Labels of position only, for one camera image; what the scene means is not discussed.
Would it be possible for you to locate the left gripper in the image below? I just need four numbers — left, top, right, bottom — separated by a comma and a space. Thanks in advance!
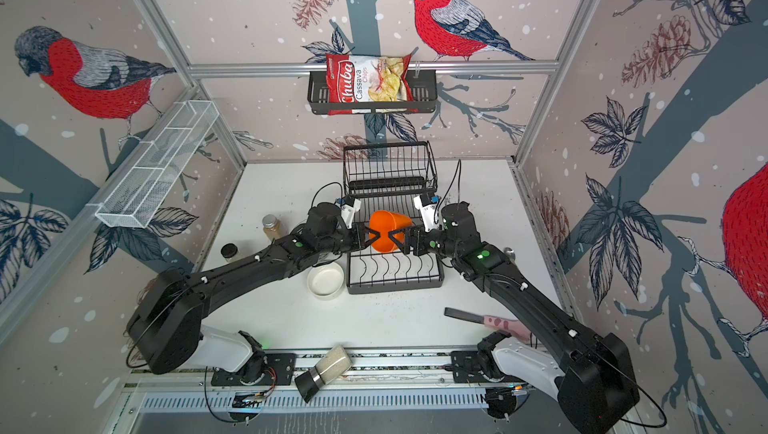
318, 222, 383, 255

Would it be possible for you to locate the orange plastic bowl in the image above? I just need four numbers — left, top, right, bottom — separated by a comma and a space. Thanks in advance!
369, 210, 413, 254

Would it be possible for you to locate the white ceramic bowl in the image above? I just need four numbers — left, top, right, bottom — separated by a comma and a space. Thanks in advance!
307, 262, 345, 300

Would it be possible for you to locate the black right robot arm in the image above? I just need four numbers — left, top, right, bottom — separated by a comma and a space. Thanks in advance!
373, 202, 640, 433

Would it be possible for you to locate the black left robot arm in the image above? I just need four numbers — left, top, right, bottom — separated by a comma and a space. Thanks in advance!
126, 202, 381, 385

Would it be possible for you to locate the silver lidded spice jar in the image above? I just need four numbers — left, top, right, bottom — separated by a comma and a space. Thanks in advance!
262, 214, 284, 242

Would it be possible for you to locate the metal spoon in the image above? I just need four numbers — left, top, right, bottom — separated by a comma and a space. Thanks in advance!
503, 247, 516, 261

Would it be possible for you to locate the red cassava chips bag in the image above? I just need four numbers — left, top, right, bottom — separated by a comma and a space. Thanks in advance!
325, 52, 414, 116

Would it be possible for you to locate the black lidded spice jar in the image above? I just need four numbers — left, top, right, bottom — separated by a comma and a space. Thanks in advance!
220, 243, 239, 263

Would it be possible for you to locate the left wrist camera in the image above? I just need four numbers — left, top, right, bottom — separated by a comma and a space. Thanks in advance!
341, 196, 362, 227

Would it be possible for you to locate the black wire dish rack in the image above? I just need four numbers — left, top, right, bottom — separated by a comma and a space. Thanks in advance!
342, 141, 444, 295

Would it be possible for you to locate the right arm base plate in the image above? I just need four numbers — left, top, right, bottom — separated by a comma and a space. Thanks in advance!
443, 350, 527, 385

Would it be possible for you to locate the pink handled knife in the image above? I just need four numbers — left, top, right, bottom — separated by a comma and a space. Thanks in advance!
444, 307, 532, 341

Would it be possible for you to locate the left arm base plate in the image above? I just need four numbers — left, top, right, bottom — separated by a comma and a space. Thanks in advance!
211, 352, 297, 387

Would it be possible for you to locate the white mesh wall shelf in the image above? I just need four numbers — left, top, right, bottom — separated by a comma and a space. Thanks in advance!
95, 100, 219, 228

